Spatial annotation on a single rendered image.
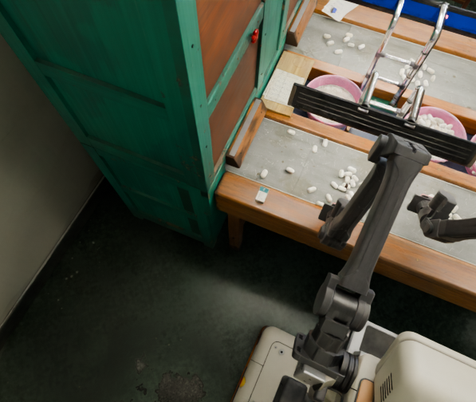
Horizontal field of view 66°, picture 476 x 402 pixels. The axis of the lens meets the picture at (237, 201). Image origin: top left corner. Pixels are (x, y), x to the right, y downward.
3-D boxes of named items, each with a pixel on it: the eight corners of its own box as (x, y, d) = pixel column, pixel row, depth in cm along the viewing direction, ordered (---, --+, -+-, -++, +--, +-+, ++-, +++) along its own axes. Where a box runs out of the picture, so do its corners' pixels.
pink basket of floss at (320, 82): (367, 127, 166) (375, 114, 158) (313, 143, 163) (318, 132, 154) (342, 82, 176) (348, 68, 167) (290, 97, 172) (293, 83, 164)
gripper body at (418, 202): (415, 192, 130) (417, 201, 124) (443, 202, 129) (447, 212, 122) (405, 206, 133) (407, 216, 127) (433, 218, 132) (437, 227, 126)
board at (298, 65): (289, 117, 157) (290, 116, 156) (257, 106, 159) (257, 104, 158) (314, 62, 169) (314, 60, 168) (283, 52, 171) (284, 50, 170)
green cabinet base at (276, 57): (218, 251, 213) (207, 193, 135) (134, 216, 221) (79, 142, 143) (296, 79, 261) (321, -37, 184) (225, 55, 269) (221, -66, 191)
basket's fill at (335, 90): (345, 138, 163) (349, 131, 158) (297, 121, 166) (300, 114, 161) (359, 100, 171) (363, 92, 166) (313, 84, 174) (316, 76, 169)
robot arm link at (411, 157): (399, 123, 75) (446, 141, 75) (379, 132, 89) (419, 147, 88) (315, 320, 79) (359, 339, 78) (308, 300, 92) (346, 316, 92)
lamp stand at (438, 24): (392, 114, 169) (443, 37, 128) (351, 100, 172) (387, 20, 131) (402, 83, 176) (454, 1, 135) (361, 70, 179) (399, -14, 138)
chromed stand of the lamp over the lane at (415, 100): (370, 187, 155) (418, 127, 114) (324, 170, 158) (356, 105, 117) (381, 151, 162) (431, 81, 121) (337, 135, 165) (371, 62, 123)
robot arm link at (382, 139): (381, 143, 83) (426, 160, 82) (383, 128, 87) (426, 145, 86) (312, 243, 116) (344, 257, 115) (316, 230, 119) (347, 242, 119)
